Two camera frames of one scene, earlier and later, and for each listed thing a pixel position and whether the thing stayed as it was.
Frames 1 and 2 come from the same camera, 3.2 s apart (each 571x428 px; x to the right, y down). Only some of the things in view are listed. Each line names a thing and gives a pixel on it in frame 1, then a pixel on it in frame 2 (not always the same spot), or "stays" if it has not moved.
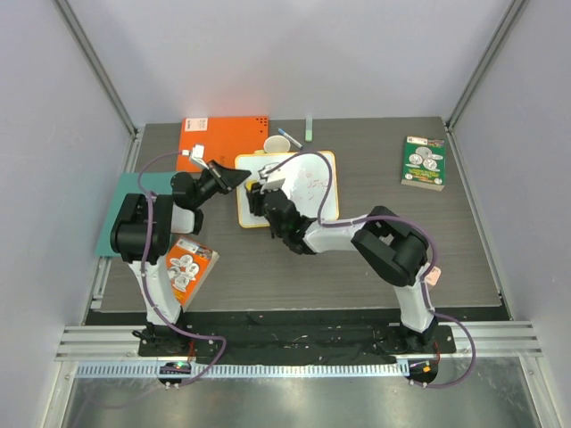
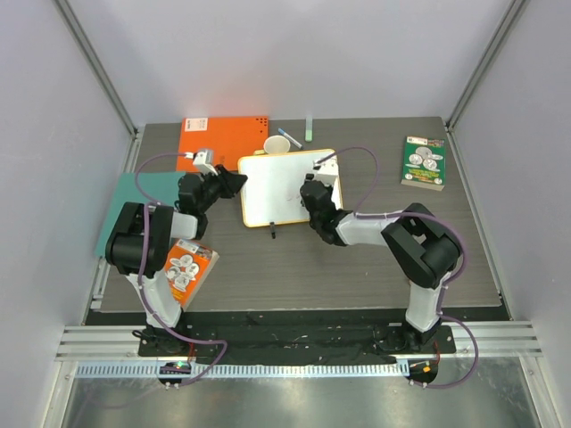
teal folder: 158,183 stays
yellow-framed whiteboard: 306,181 stays
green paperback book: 425,162 stays
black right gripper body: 259,201 → 317,196
